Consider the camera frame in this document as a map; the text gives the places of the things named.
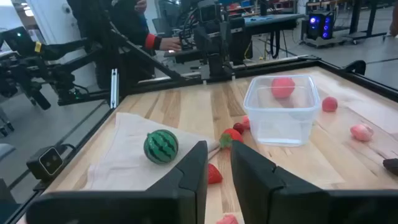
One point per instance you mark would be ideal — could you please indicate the green striped watermelon toy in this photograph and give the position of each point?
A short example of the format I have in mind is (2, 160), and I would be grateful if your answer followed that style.
(161, 147)

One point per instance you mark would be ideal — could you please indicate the silver aluminium bar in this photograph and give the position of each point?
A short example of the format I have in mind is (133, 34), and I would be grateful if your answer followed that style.
(114, 88)

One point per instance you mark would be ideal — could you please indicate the round pink-red textured fruit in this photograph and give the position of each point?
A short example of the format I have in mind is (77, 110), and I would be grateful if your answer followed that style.
(329, 104)

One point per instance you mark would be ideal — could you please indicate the background workbench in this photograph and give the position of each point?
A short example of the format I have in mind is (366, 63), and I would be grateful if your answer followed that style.
(267, 21)

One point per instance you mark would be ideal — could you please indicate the dark round berry toy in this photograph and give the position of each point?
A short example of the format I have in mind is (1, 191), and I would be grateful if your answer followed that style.
(391, 166)

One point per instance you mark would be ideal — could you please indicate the black computer tower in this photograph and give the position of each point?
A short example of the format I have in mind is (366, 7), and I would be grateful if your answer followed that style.
(320, 26)

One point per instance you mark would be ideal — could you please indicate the black table frame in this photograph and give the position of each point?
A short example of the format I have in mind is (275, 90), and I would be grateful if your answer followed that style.
(273, 67)

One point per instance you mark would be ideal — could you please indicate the black table-level camera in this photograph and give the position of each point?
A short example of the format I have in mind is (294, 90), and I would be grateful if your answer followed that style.
(46, 161)

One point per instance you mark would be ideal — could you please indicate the small pink fruit toy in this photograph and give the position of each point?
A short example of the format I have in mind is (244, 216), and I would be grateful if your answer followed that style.
(246, 123)

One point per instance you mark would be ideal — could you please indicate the red strawberry with green leaves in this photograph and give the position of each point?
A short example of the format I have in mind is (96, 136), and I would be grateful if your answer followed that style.
(233, 135)

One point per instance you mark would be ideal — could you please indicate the flat pink fruit piece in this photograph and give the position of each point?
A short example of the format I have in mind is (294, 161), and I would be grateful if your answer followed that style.
(227, 220)

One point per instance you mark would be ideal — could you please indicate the clear plastic tupperware container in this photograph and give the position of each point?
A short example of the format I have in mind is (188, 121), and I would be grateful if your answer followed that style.
(255, 124)

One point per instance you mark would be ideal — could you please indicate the beige pink cloth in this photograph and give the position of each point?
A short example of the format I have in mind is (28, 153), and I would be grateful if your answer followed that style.
(124, 161)

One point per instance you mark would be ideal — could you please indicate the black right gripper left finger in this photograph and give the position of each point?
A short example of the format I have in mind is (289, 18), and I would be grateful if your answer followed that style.
(174, 199)

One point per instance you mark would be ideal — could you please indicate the pale pink peach toy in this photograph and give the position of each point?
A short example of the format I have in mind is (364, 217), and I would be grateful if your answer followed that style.
(361, 132)

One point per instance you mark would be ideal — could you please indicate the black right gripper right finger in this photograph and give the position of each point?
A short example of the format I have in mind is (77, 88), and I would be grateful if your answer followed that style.
(280, 199)

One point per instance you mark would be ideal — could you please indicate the red bell pepper toy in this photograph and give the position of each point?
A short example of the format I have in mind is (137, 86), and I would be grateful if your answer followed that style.
(283, 88)

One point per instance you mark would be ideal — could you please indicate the black background robot rig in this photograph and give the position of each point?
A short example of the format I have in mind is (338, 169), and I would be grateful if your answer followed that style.
(46, 71)

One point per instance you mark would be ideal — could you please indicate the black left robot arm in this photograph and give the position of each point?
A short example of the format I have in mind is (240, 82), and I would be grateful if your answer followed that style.
(214, 40)

